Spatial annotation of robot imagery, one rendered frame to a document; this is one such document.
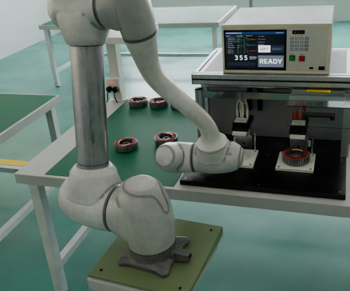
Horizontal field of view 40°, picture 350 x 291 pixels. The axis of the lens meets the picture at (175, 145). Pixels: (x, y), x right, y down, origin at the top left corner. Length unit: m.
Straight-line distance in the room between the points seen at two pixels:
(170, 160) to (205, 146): 0.12
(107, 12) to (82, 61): 0.17
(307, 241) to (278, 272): 0.33
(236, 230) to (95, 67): 1.78
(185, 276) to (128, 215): 0.26
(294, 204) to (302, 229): 1.14
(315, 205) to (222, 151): 0.47
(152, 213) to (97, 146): 0.27
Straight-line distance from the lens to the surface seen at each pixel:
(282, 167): 2.01
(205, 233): 1.63
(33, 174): 2.25
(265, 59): 2.05
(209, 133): 1.52
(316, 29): 2.00
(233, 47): 2.06
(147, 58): 1.40
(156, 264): 1.51
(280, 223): 3.04
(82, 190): 1.51
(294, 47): 2.03
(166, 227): 1.45
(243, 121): 2.09
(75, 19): 1.41
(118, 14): 1.34
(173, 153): 1.56
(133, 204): 1.40
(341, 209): 1.86
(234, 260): 2.75
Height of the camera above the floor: 1.74
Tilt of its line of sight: 25 degrees down
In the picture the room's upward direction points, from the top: 5 degrees counter-clockwise
